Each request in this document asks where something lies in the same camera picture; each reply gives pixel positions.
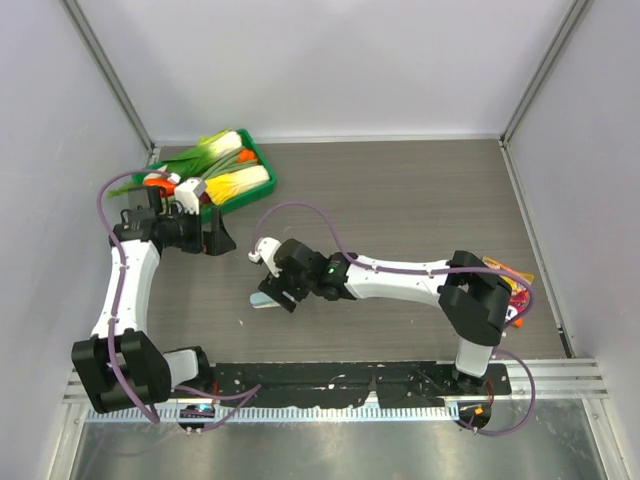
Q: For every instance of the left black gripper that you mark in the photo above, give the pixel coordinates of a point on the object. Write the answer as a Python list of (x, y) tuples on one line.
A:
[(215, 242)]

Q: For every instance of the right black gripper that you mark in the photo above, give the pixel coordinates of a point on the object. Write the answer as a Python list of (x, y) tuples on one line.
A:
[(274, 287)]

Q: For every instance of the light blue white stapler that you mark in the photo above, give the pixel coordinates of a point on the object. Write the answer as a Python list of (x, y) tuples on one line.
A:
[(260, 300)]

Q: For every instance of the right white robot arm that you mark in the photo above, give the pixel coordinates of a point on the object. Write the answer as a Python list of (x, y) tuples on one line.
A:
[(473, 297)]

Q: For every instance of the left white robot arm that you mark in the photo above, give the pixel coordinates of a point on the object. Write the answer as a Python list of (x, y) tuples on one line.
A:
[(118, 365)]

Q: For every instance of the large orange carrot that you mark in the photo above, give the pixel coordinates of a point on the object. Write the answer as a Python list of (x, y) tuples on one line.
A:
[(165, 187)]

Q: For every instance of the yellow white napa cabbage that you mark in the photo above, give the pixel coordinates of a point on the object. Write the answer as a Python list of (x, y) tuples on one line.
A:
[(227, 186)]

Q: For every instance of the white green bok choy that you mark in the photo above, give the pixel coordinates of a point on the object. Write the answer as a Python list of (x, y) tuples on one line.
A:
[(205, 154)]

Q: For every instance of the green plastic tray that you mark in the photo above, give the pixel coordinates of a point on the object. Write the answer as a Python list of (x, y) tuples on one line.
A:
[(234, 170)]

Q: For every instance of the green long beans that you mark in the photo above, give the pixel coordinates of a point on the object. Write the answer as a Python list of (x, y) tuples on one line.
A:
[(220, 167)]

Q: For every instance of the small orange carrot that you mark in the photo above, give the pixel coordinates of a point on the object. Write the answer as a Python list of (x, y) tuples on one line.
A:
[(246, 155)]

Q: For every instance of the orange candy bag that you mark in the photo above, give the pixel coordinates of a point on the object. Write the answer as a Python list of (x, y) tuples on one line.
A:
[(520, 297)]

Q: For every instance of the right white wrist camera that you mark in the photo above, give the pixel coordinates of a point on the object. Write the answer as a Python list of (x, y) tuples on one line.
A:
[(264, 253)]

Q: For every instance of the white slotted cable duct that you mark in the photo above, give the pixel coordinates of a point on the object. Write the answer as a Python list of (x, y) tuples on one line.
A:
[(369, 412)]

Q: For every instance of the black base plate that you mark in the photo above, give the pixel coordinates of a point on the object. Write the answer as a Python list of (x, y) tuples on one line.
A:
[(348, 384)]

